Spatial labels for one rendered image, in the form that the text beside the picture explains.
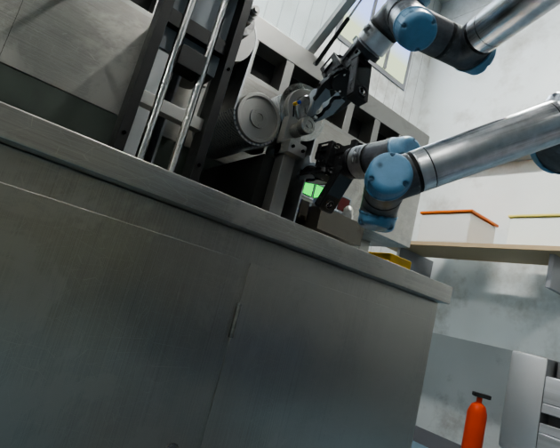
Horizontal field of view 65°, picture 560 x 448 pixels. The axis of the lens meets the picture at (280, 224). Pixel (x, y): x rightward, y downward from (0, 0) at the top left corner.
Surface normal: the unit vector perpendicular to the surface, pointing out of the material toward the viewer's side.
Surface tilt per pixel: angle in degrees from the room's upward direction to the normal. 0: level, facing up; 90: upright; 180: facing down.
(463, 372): 90
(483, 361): 90
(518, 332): 90
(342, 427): 90
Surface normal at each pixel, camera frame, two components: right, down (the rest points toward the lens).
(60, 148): 0.58, -0.01
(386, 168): -0.15, -0.23
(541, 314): -0.77, -0.31
